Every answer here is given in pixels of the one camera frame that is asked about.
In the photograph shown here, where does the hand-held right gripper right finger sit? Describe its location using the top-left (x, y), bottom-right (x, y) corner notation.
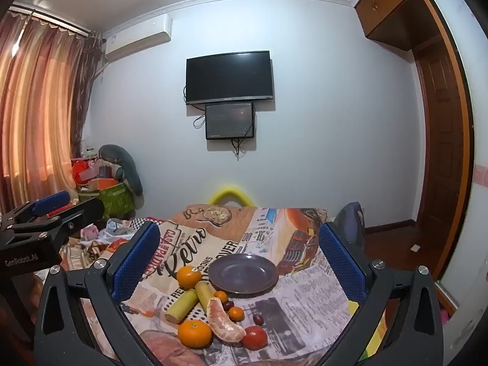
top-left (319, 222), bottom-right (445, 366)

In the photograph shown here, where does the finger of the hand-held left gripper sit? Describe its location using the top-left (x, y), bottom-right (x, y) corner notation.
top-left (0, 191), bottom-right (71, 229)
top-left (48, 198), bottom-right (105, 245)

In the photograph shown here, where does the black wall television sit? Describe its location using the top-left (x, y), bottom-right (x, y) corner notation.
top-left (185, 50), bottom-right (274, 106)

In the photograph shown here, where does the white air conditioner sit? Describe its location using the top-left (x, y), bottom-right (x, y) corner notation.
top-left (104, 13), bottom-right (172, 62)

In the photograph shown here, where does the white blue cloth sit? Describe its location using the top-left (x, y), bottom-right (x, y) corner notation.
top-left (102, 218), bottom-right (133, 239)

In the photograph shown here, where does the orange sheer curtain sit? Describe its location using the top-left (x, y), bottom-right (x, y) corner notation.
top-left (0, 5), bottom-right (91, 213)

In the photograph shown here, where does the red tomato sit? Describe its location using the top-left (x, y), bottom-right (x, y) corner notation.
top-left (241, 325), bottom-right (268, 350)

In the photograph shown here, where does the long sugarcane piece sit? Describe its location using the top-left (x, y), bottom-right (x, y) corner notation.
top-left (165, 289), bottom-right (199, 323)

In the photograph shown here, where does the printed retro tablecloth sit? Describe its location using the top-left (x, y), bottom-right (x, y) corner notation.
top-left (34, 205), bottom-right (367, 366)

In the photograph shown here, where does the dark purple plate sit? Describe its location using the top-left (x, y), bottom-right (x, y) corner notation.
top-left (208, 253), bottom-right (279, 295)

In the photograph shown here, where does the wooden overhead cabinet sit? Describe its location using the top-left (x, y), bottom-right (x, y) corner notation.
top-left (354, 0), bottom-right (451, 51)

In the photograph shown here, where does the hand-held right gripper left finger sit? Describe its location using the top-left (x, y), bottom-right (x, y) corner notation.
top-left (34, 221), bottom-right (161, 366)

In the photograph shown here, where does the black white checkered cloth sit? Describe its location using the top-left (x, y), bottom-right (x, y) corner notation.
top-left (130, 217), bottom-right (165, 229)

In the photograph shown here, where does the short sugarcane piece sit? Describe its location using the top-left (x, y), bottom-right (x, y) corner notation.
top-left (195, 281), bottom-right (217, 312)

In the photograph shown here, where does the small black wall monitor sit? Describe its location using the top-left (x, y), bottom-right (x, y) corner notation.
top-left (205, 102), bottom-right (255, 140)

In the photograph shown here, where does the large orange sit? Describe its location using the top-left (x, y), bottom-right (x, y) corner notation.
top-left (176, 266), bottom-right (203, 289)
top-left (178, 319), bottom-right (213, 349)

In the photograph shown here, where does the brown wooden door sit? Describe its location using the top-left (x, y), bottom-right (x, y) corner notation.
top-left (414, 43), bottom-right (465, 234)

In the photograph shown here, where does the dark blue chair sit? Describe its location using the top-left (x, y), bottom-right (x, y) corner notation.
top-left (335, 202), bottom-right (365, 256)

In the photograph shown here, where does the red gift box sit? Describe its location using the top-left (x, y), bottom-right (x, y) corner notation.
top-left (71, 158), bottom-right (99, 185)

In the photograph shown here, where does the green cardboard box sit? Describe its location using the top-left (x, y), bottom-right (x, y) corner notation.
top-left (78, 183), bottom-right (138, 219)

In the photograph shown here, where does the peeled pomelo segment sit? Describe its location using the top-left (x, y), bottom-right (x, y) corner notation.
top-left (207, 296), bottom-right (246, 344)

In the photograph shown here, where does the brown patterned curtain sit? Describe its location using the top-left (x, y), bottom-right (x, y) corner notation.
top-left (70, 30), bottom-right (105, 158)

